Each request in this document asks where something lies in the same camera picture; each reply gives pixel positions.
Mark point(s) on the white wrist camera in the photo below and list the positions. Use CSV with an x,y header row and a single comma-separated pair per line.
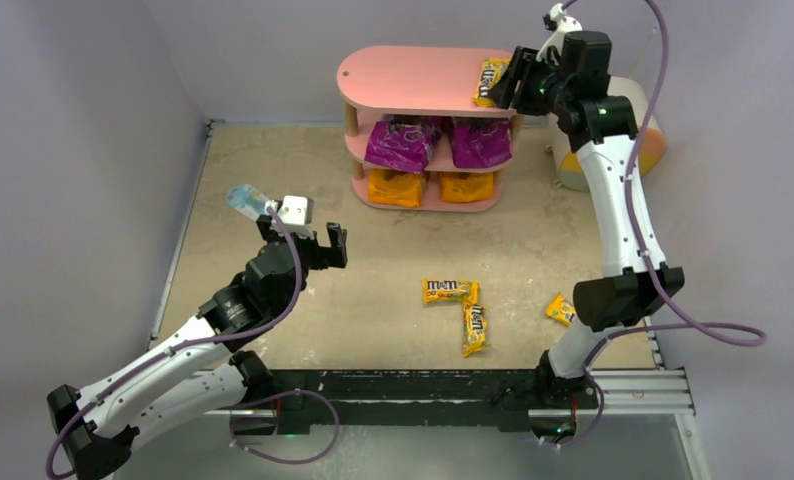
x,y
295,212
559,23

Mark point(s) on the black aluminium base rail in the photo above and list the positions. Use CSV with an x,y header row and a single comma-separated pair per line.
x,y
506,399

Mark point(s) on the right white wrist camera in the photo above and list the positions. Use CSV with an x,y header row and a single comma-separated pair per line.
x,y
559,23

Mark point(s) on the blue white blister pack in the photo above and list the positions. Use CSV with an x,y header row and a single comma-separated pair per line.
x,y
249,201

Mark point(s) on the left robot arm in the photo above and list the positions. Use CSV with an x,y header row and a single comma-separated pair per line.
x,y
202,366

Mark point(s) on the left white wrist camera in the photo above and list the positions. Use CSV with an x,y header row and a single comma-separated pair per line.
x,y
295,212

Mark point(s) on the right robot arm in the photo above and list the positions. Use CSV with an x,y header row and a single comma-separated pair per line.
x,y
568,79

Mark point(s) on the round cream drawer cabinet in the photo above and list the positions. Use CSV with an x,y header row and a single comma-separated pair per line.
x,y
570,174

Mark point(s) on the purple grape candy bag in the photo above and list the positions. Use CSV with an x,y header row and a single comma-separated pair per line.
x,y
479,143
404,143

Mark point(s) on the yellow m&m bag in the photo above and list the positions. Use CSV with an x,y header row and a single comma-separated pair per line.
x,y
491,71
440,290
560,310

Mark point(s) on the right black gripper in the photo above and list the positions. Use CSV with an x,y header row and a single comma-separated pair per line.
x,y
525,85

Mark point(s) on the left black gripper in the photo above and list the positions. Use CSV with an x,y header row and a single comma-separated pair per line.
x,y
302,243

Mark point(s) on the yellow m&m bag vertical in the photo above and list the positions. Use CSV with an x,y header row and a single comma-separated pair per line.
x,y
474,329

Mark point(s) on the large orange gummy candy bag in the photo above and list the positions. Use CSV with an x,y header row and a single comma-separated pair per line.
x,y
395,188

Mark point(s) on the pink three-tier shelf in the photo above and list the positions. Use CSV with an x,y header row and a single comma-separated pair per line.
x,y
410,80

